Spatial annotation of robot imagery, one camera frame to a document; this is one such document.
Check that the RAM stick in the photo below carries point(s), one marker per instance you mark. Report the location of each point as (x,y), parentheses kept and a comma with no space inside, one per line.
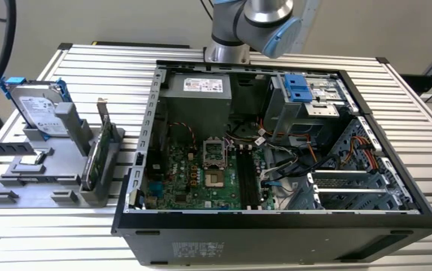
(40,178)
(17,148)

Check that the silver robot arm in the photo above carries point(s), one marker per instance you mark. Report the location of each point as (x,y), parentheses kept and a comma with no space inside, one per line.
(231,25)

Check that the black RAM slot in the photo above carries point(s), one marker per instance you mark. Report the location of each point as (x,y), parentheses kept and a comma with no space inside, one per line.
(243,176)
(254,176)

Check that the silver CPU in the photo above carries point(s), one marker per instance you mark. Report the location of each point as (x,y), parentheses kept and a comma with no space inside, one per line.
(32,161)

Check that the hard disk in blue carrier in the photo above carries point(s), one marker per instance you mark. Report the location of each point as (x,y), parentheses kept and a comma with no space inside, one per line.
(40,107)

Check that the grey parts rack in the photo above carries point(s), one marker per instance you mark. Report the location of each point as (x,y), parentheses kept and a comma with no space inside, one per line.
(61,168)

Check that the green graphics card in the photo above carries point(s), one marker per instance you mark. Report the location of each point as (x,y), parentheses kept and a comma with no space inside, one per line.
(101,146)

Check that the black case fan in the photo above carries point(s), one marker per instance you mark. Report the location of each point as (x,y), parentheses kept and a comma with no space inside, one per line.
(161,141)

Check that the grey power supply unit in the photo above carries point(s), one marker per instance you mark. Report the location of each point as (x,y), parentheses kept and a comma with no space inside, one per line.
(197,113)

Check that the green motherboard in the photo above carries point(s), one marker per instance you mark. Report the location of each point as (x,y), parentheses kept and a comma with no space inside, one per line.
(186,194)

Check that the CPU socket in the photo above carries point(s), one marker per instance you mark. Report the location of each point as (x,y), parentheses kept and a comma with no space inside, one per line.
(214,179)

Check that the thin metal locking lever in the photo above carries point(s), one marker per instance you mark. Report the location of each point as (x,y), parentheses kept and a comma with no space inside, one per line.
(226,153)

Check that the black PC case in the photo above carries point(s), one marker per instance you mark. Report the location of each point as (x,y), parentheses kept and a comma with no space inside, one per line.
(238,242)

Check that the blue plastic drive latch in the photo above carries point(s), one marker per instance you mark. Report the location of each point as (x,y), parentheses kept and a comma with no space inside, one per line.
(297,90)

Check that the metal disk bay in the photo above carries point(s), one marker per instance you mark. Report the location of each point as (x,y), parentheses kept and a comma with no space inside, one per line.
(347,190)

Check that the black plastic bracket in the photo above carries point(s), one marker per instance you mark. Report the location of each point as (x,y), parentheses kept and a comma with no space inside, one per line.
(245,128)

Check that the silver perforated rail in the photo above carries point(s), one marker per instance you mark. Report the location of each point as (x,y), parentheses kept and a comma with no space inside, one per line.
(311,17)

